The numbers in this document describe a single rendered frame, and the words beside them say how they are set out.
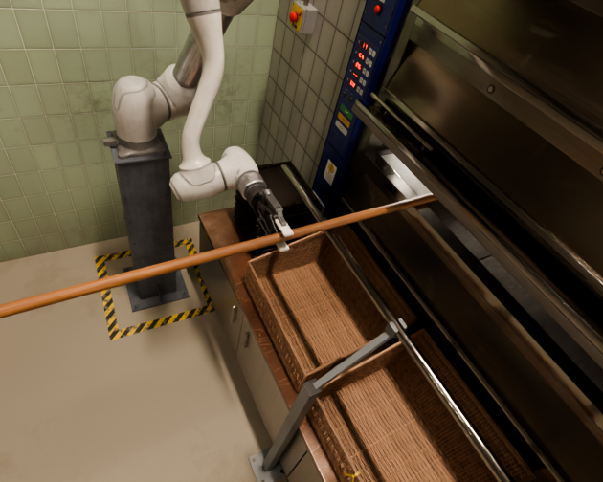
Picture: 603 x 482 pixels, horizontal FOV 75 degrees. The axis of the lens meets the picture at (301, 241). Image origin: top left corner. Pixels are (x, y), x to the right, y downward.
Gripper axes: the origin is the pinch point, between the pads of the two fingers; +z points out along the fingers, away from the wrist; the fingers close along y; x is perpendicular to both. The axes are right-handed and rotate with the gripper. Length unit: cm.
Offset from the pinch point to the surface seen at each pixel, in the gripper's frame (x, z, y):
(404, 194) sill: -54, -5, 1
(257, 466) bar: 9, 36, 118
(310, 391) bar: 5.9, 38.9, 23.6
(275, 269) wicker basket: -19, -25, 57
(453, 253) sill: -53, 24, 2
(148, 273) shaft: 39.3, 1.3, -0.9
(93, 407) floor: 68, -20, 119
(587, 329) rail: -39, 64, -24
